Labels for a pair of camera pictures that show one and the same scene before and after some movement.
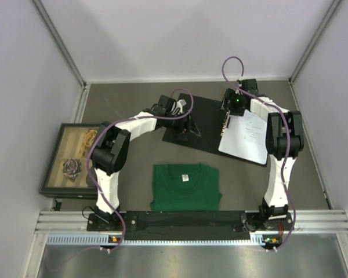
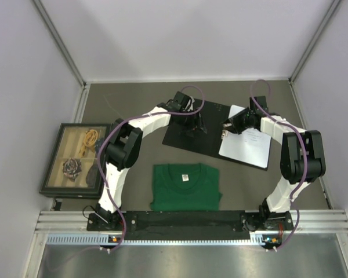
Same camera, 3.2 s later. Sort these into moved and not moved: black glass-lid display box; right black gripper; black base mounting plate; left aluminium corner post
Moved: right black gripper
Not moved: black glass-lid display box; black base mounting plate; left aluminium corner post
